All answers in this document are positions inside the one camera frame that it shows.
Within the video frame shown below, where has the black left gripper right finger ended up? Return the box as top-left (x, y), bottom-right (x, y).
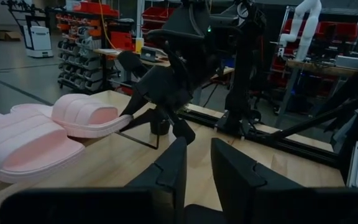
top-left (211, 138), bottom-right (358, 224)

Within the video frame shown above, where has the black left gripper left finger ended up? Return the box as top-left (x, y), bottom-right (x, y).
top-left (0, 136), bottom-right (188, 224)

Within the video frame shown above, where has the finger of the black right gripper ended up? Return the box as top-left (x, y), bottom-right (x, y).
top-left (119, 88), bottom-right (150, 117)
top-left (118, 108), bottom-right (165, 132)

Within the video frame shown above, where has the pink foam slide sandal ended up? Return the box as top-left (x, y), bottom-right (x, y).
top-left (0, 108), bottom-right (86, 184)
top-left (10, 93), bottom-right (134, 139)

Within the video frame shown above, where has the wooden workbench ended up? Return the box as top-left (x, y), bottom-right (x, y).
top-left (286, 58), bottom-right (358, 125)
top-left (93, 48), bottom-right (236, 94)

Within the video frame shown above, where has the yellow bottle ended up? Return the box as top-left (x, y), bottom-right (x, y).
top-left (135, 37), bottom-right (145, 55)

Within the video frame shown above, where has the rack of grey bins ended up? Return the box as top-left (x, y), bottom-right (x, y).
top-left (55, 12), bottom-right (121, 94)

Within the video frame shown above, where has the red bin shelving unit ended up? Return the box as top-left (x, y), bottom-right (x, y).
top-left (140, 6), bottom-right (180, 35)
top-left (283, 18), bottom-right (358, 43)

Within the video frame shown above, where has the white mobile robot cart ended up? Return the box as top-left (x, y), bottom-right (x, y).
top-left (22, 24), bottom-right (54, 58)

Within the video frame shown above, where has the brown cardboard box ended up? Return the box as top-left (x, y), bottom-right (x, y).
top-left (0, 29), bottom-right (22, 42)

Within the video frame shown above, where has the pale grey flat box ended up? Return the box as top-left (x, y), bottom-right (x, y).
top-left (335, 55), bottom-right (358, 70)

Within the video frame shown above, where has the black aluminium rig frame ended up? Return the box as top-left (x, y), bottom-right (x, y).
top-left (178, 62), bottom-right (358, 190)

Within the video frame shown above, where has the yellow hanging cable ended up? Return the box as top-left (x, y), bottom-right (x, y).
top-left (97, 0), bottom-right (117, 50)

